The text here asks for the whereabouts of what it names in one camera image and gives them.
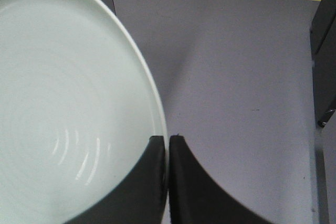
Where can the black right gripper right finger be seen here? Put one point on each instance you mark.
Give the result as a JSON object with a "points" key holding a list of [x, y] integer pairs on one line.
{"points": [[194, 197]]}

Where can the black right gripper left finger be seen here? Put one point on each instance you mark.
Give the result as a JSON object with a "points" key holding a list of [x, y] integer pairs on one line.
{"points": [[140, 197]]}

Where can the light green round plate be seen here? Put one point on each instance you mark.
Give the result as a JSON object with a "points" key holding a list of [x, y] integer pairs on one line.
{"points": [[78, 106]]}

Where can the dark tall cabinet column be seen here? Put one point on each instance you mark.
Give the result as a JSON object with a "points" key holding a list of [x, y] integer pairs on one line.
{"points": [[322, 40]]}

